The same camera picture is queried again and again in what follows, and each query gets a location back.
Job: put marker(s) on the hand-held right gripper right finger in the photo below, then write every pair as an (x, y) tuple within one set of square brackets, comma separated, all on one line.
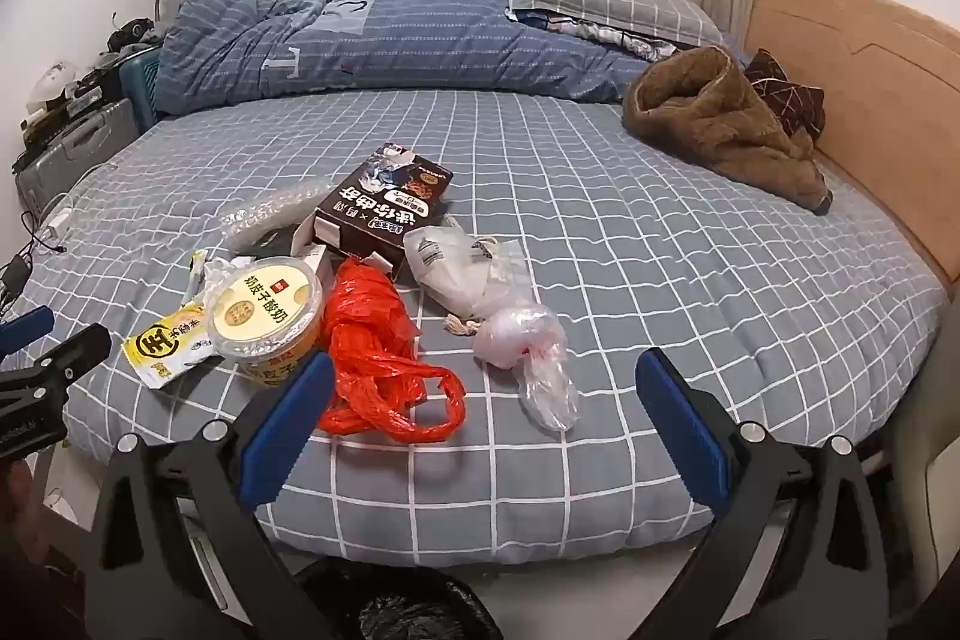
[(682, 430)]

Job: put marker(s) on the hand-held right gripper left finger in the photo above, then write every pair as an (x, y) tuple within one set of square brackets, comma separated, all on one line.
[(289, 422)]

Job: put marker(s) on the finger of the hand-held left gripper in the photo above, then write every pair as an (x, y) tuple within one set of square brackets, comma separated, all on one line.
[(75, 351), (26, 329)]

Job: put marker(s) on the yellow snack packet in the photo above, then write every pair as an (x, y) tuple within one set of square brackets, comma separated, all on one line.
[(161, 344)]

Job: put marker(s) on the red plastic bag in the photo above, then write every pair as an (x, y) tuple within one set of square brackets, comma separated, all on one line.
[(367, 340)]

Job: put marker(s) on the yellow yogurt cup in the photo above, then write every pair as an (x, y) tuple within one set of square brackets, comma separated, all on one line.
[(255, 306)]

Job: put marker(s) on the white tissue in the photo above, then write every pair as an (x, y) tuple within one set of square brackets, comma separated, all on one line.
[(221, 272)]

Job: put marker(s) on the clear plastic bag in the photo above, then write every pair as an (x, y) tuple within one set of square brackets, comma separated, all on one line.
[(517, 332)]

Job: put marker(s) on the black trash bin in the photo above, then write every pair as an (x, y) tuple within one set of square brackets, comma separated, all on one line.
[(420, 610)]

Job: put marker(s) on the black power adapter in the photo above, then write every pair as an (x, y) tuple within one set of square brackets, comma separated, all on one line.
[(13, 271)]

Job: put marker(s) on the white charger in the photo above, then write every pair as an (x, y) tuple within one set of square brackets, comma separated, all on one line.
[(56, 226)]

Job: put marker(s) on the grey suitcase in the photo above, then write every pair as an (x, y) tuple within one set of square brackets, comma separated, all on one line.
[(75, 153)]

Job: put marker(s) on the bed with grey grid sheet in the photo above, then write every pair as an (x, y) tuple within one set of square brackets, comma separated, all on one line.
[(600, 235)]

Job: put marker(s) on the clear bubble wrap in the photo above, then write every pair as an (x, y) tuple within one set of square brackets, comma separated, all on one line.
[(277, 209)]

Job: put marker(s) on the brown snack box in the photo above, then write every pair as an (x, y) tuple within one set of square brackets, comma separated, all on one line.
[(382, 205)]

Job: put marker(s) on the teal suitcase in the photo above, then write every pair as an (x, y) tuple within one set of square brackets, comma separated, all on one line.
[(141, 85)]

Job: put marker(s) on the brown fleece garment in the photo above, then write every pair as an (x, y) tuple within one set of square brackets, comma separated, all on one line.
[(705, 115)]

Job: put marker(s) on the dark brown patterned cushion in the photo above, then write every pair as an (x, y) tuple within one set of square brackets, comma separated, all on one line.
[(787, 93)]

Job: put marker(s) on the blue striped quilt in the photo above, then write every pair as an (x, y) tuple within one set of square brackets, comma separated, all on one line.
[(412, 48)]

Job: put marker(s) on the wooden headboard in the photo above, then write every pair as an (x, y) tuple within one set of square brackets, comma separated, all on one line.
[(885, 85)]

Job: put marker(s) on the dark blue patterned cloth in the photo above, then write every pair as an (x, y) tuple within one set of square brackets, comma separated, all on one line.
[(600, 36)]

